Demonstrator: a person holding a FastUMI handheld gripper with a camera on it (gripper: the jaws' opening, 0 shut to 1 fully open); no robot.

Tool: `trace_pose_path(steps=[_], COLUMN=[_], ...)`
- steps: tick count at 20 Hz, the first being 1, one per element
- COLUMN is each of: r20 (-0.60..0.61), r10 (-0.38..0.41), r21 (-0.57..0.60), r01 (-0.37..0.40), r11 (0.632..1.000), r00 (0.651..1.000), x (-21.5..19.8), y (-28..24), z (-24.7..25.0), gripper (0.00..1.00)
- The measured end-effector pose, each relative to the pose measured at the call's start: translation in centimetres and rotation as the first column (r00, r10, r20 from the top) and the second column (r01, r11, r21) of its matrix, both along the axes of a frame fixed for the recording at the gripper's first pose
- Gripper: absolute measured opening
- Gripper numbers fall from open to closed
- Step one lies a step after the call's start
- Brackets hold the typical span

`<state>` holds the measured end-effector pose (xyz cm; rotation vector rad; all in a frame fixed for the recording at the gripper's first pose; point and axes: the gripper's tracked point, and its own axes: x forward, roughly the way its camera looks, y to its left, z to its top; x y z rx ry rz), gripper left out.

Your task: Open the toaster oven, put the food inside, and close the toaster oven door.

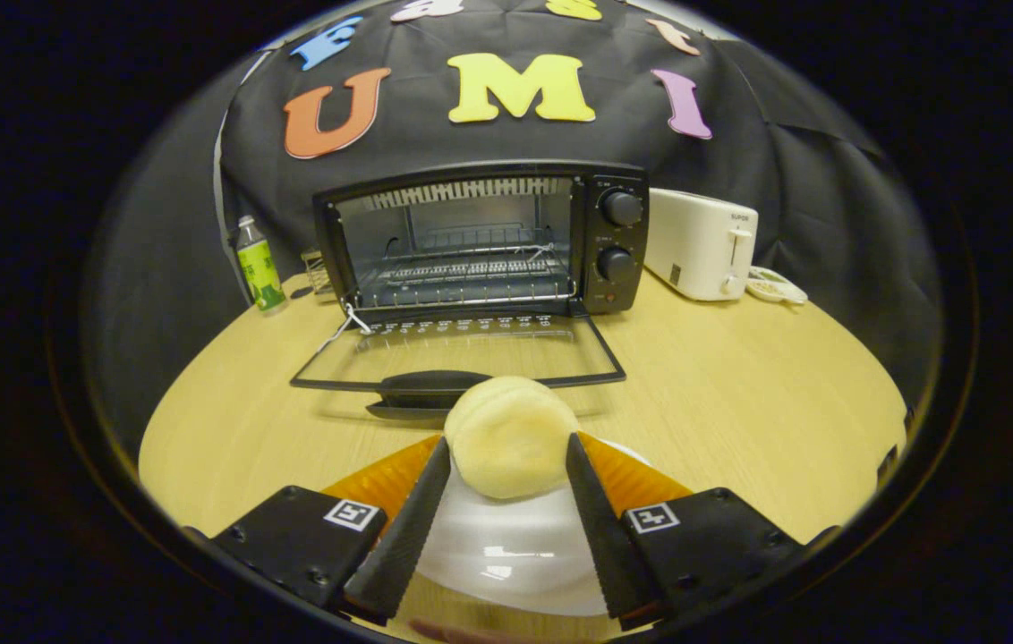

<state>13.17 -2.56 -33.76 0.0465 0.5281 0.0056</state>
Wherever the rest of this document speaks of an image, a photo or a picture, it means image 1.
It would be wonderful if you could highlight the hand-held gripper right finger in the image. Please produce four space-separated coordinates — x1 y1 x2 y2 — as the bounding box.
565 432 807 627

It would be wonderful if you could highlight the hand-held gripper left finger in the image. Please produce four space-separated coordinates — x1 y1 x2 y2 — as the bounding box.
209 436 454 623

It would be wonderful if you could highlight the round golden bread bun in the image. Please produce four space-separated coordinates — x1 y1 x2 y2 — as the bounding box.
444 376 581 500

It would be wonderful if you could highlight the black toaster oven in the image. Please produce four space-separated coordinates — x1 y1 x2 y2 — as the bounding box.
290 161 651 421

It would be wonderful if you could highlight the white slot toaster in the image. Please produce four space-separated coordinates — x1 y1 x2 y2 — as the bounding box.
643 188 759 302

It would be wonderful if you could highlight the white square plate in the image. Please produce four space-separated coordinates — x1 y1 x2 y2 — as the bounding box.
414 438 651 618

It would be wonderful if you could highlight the small white snack dish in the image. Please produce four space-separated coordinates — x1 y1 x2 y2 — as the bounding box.
746 266 809 306

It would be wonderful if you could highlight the green label drink bottle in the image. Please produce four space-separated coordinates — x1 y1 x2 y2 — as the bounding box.
234 215 288 314

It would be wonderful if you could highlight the black backdrop cloth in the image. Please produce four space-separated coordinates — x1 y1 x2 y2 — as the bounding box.
86 0 946 403

